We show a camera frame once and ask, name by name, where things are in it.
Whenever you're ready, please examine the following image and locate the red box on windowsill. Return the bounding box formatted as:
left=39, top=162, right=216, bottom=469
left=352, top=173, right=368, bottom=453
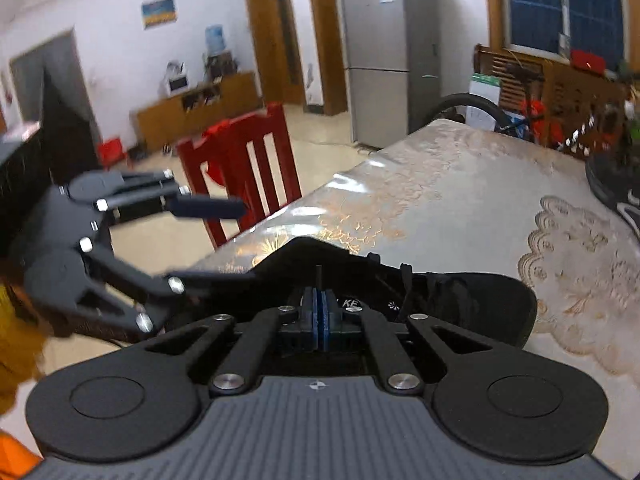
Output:
left=570, top=49, right=606, bottom=77

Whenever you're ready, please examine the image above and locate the blue water dispenser bottle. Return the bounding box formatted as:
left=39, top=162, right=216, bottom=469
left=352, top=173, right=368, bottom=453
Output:
left=205, top=25, right=227, bottom=56

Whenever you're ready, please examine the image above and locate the black shoelace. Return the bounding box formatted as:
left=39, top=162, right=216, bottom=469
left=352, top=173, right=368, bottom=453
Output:
left=314, top=264, right=323, bottom=292

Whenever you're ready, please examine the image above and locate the red wooden chair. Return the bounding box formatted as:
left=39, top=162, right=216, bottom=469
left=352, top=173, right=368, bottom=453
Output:
left=176, top=102, right=302, bottom=232

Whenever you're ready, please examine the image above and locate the black bicycle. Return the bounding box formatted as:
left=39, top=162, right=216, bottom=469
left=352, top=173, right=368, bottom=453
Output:
left=424, top=58, right=640, bottom=162

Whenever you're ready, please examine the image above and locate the white green box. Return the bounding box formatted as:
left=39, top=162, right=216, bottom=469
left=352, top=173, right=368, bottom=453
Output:
left=465, top=73, right=501, bottom=131

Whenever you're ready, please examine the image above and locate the silver refrigerator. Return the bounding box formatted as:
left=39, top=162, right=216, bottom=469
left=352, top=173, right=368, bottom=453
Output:
left=337, top=0, right=440, bottom=148

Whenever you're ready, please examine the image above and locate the wooden sideboard cabinet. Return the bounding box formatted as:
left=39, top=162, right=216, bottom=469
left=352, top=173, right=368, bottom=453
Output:
left=131, top=72, right=262, bottom=152

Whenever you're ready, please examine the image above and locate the white microwave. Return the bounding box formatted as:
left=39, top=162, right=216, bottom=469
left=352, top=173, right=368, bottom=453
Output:
left=163, top=73, right=190, bottom=98

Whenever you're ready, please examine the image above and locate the black sneaker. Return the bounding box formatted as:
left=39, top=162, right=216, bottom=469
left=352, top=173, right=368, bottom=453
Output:
left=166, top=237, right=537, bottom=347
left=585, top=152, right=639, bottom=237

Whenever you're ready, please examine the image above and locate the floral lace tablecloth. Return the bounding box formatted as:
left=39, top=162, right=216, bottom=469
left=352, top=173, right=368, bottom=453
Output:
left=198, top=120, right=639, bottom=478

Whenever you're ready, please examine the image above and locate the framed wall picture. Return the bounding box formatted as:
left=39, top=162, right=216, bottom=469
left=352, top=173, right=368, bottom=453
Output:
left=141, top=0, right=177, bottom=29

